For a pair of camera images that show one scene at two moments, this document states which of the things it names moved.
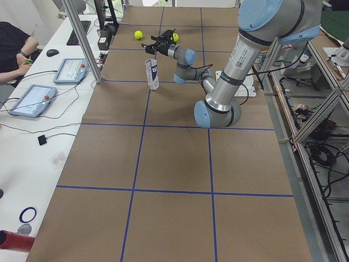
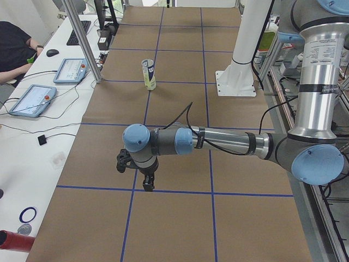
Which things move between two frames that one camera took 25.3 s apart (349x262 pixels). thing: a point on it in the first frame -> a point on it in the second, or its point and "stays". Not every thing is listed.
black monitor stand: x=109 y=29 stays
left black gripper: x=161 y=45 -> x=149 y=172
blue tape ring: x=23 y=212 stays
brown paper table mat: x=142 y=182 stays
